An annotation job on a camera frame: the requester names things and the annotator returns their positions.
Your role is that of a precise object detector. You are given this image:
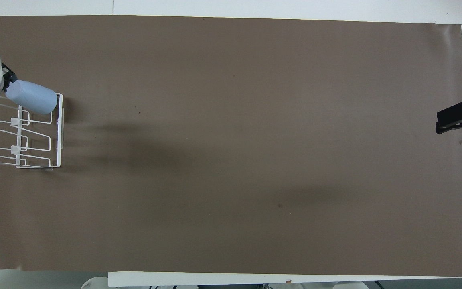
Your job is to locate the light blue cup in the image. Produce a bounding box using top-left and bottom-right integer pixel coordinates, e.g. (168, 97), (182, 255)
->
(5, 79), (58, 115)

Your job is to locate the white wire cup holder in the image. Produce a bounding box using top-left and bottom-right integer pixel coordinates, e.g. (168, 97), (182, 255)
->
(0, 93), (64, 170)

